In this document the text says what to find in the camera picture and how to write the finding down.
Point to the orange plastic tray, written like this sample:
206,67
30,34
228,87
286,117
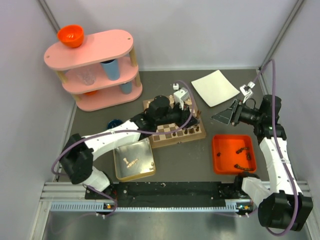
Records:
233,154

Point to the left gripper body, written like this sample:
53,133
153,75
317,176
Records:
177,115

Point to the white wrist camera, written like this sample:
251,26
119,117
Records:
247,90
181,94

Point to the white cable duct strip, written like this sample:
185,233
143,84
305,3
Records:
91,206

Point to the white king chess piece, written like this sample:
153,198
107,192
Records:
171,99

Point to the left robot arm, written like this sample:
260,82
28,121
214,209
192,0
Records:
80,152

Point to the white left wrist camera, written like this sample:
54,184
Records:
181,94

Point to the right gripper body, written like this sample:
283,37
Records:
235,112

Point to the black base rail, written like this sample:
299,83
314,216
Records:
175,194

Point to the orange bowl under shelf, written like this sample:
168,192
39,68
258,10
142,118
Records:
90,93

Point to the clear drinking glass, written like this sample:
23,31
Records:
86,75

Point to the light piece lying in tin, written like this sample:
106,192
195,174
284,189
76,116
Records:
130,164

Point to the square metal tin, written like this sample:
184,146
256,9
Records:
140,150

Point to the wooden chess board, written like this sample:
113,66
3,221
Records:
180,136

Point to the small blue cup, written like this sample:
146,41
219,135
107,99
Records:
126,88

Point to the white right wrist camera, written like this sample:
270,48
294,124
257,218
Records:
247,90

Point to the tall blue cup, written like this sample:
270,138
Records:
111,68

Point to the orange bowl on shelf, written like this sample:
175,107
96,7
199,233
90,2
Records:
71,36

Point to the pink three-tier shelf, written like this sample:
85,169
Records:
96,48

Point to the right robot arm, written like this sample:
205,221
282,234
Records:
282,205

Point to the white square plate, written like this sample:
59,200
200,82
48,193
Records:
215,88

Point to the dark piece in tin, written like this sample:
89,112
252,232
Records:
152,166

